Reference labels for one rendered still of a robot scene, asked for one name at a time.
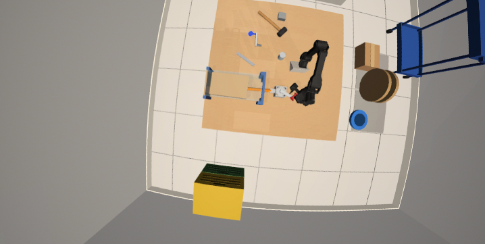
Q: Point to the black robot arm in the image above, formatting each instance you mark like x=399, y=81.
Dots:
x=315, y=82

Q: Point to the grey cylinder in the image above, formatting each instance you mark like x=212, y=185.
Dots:
x=281, y=56

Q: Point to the black-headed mallet with wooden handle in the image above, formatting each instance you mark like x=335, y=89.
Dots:
x=280, y=31

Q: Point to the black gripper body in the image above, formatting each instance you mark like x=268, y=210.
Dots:
x=293, y=87

